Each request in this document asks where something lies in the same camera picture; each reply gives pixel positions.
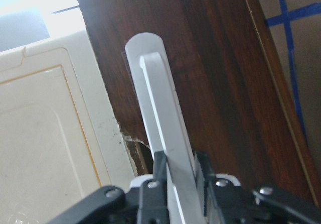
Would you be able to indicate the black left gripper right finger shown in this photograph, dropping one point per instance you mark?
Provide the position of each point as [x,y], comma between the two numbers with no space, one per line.
[220,194]

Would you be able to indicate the white drawer handle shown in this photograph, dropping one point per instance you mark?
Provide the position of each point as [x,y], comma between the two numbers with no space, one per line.
[164,124]

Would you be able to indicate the cream plastic storage box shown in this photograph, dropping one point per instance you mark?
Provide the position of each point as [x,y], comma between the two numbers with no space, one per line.
[60,140]

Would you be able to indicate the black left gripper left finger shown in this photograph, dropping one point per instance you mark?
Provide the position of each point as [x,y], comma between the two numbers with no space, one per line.
[153,195]

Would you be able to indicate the dark wooden drawer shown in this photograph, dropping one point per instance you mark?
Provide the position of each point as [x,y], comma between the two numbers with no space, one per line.
[233,95]

